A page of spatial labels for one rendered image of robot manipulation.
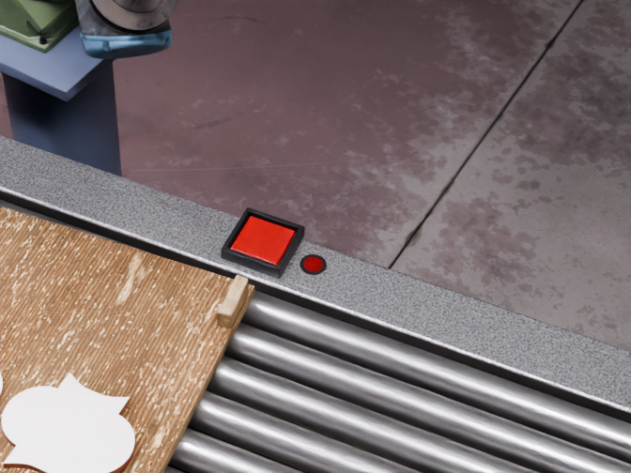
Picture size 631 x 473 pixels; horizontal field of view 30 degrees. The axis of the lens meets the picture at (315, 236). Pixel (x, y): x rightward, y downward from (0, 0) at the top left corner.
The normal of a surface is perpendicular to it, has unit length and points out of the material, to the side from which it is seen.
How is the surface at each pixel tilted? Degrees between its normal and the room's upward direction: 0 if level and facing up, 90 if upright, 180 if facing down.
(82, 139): 90
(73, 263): 0
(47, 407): 0
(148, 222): 0
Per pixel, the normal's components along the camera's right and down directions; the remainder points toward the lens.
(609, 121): 0.06, -0.67
